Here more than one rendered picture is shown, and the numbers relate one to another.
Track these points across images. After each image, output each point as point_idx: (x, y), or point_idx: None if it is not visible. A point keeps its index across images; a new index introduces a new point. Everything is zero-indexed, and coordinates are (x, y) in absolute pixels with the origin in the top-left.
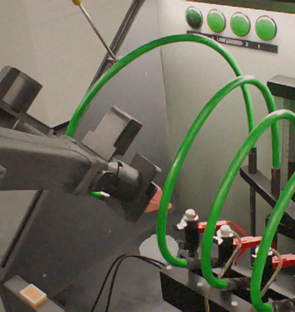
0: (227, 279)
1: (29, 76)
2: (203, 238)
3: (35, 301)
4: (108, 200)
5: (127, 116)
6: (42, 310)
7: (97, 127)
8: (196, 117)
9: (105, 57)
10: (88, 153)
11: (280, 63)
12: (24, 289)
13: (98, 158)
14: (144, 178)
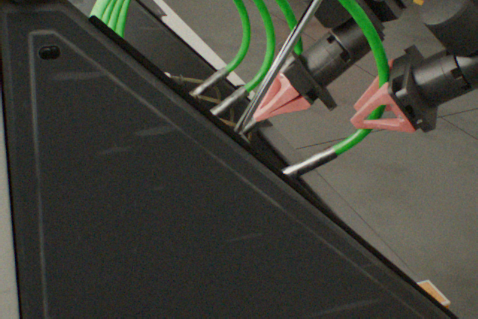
0: (241, 87)
1: None
2: (273, 25)
3: (426, 280)
4: (334, 101)
5: None
6: (417, 279)
7: None
8: None
9: (249, 154)
10: None
11: None
12: (443, 302)
13: None
14: (296, 54)
